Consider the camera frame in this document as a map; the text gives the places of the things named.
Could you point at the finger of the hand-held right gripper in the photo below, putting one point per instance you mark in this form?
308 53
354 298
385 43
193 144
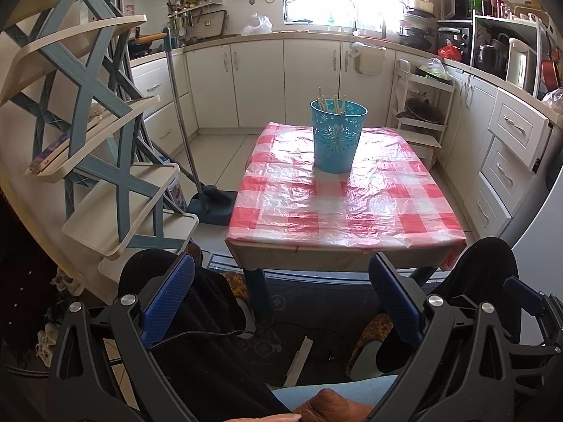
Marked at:
523 292

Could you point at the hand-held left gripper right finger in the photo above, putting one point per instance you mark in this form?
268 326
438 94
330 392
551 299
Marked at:
396 303

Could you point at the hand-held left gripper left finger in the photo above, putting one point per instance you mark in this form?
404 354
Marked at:
169 299

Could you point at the teal perforated plastic basket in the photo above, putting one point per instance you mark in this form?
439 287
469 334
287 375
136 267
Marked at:
336 149

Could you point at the bundle of wooden chopsticks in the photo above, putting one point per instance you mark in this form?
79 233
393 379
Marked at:
321 96

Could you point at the person's left leg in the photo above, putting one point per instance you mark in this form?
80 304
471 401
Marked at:
198 307

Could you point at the person's leg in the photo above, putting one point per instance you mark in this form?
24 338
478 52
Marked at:
198 307
479 272

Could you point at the patterned slipper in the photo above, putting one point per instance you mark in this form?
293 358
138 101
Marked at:
369 329
237 288

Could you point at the white appliance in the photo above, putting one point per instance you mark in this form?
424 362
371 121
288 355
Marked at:
536 250

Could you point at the person's right leg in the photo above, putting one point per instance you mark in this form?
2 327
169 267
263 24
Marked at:
479 272

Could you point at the blue white printed bag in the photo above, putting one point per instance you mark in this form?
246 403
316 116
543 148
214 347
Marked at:
177 194

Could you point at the red white checkered tablecloth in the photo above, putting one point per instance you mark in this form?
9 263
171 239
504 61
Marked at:
352 202

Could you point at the white cardboard strip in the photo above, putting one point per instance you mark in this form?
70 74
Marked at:
299 360

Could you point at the cream blue folding shelf rack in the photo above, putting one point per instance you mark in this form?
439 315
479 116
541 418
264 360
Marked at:
88 211

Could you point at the brown wrinkled object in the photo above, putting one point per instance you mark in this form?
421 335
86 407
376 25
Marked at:
334 406

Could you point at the white sneakers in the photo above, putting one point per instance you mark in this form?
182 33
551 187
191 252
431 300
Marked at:
50 343

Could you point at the light blue cloth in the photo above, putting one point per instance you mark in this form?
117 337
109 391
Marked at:
299 393

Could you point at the dark cloth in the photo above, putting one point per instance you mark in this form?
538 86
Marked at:
24 281

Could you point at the cream three-drawer cabinet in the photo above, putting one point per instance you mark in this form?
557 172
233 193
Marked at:
514 140

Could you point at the cream step stool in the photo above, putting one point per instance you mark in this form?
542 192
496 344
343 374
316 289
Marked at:
424 140

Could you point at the cream lower kitchen cabinet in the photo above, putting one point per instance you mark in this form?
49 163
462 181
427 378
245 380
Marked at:
475 123
264 83

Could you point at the patterned flat box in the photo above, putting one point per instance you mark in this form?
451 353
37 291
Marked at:
61 145

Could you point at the blue floor mop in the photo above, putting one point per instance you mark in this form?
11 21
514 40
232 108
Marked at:
180 110

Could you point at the black frying pan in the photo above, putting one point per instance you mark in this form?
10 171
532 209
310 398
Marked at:
422 112

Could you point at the crumpled translucent plastic bag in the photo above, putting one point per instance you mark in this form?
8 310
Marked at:
554 101

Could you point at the cream two-drawer cabinet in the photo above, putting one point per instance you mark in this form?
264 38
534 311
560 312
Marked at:
154 92

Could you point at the white kitchen trolley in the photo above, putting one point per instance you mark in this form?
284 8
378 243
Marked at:
437 92

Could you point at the red hanging pot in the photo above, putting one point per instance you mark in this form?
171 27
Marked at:
551 74

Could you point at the white thermos pot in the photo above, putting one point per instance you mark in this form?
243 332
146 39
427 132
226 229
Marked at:
522 66

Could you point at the plastic bag of greens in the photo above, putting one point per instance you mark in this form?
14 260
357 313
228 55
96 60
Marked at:
435 71

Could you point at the black kettle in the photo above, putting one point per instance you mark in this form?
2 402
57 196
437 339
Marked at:
491 58

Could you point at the white door-hung waste bin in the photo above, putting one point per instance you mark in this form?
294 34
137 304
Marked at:
368 59

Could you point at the red plastic bag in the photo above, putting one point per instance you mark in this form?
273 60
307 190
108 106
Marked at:
449 52

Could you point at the black wok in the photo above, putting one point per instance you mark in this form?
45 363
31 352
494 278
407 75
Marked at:
140 44

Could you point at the black countertop oven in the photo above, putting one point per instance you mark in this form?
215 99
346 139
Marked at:
457 35

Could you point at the white countertop storage rack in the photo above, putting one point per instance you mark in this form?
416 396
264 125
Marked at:
506 22

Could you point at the black dish rack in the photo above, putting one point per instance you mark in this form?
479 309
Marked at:
415 30

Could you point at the dark slim tap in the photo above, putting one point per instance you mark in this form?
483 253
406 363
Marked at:
383 28

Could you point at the pale cutting board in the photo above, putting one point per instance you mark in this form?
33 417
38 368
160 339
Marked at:
211 24

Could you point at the beige kitchen countertop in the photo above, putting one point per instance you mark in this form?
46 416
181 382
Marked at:
308 34

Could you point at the clear plastic bag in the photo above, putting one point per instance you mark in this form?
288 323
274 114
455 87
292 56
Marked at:
256 25

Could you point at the row of condiment bottles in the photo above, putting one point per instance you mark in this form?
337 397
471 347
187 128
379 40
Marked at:
484 4

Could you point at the chrome sink faucet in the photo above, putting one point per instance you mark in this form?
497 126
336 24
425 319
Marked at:
352 13

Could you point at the silver microwave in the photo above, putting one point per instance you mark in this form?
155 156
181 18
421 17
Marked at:
457 4

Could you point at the pink patterned wall sticker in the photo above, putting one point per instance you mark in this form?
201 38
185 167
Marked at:
129 11

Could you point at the wall utensil rack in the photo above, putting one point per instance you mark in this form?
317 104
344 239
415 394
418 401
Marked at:
193 2

